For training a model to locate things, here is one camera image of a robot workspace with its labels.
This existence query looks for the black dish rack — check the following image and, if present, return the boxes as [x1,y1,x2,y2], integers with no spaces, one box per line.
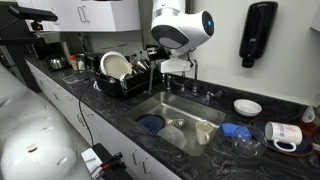
[94,53,164,100]

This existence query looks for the glass spice jar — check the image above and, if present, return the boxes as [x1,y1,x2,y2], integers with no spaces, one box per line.
[77,54,87,72]

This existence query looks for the stainless steel sink basin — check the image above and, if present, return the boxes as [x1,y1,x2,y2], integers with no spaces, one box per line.
[124,91,227,158]

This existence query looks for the dark blue round plate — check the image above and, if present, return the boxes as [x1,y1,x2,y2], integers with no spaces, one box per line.
[135,113,166,135]

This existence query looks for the red lidded jar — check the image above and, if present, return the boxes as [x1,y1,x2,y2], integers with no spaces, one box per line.
[68,54,79,72]

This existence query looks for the steel kettle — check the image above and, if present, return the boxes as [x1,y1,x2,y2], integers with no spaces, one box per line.
[47,56,68,71]

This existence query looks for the small chrome side faucet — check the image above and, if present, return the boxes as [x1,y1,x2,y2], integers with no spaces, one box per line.
[161,72,173,93]

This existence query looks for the clear glass bowl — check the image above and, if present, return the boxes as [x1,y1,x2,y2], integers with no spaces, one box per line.
[210,124,269,159]

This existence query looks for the small white bowl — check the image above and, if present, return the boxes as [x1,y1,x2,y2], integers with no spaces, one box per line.
[233,98,263,118]

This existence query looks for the black stereo camera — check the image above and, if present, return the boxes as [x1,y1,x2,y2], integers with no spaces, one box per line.
[8,5,59,33]

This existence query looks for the chrome gooseneck faucet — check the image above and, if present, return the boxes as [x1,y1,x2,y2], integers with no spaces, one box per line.
[180,59,200,97]

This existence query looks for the black wall soap dispenser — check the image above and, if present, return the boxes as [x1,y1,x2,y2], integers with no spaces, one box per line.
[238,1,279,69]

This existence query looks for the white printed mug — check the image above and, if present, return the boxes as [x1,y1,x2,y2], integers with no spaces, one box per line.
[264,121,304,153]

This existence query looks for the stainless steel pot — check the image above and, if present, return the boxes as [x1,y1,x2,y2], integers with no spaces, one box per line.
[132,59,151,75]

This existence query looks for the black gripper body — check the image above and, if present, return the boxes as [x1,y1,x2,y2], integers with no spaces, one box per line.
[153,45,173,62]

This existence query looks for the large cream plate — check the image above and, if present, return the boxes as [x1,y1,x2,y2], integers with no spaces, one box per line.
[99,50,133,81]

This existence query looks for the blue sponge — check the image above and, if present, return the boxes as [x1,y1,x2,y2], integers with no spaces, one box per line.
[220,122,253,141]

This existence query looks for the black red clamp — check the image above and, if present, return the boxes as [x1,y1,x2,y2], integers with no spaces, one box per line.
[98,152,124,170]

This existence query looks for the cream ceramic mug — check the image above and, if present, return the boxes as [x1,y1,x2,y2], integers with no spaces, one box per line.
[194,120,214,146]

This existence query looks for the metal sink drain strainer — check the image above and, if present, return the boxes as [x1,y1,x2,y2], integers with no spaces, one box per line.
[171,118,188,131]

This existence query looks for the grey base cabinets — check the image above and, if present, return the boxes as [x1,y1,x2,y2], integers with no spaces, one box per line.
[25,59,183,180]

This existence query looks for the dark plate under mug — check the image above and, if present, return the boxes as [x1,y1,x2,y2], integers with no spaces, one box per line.
[249,117,314,158]

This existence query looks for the amber dish soap bottle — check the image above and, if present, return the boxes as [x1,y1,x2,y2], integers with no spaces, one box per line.
[299,105,320,134]

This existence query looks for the black power cable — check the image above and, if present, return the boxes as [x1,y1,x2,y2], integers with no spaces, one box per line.
[78,78,97,148]

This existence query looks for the black coffee maker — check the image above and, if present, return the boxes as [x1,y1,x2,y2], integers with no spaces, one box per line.
[31,41,68,61]

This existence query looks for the chrome faucet lever handle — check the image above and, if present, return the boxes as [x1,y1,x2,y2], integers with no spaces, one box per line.
[170,77,186,93]
[204,89,223,104]

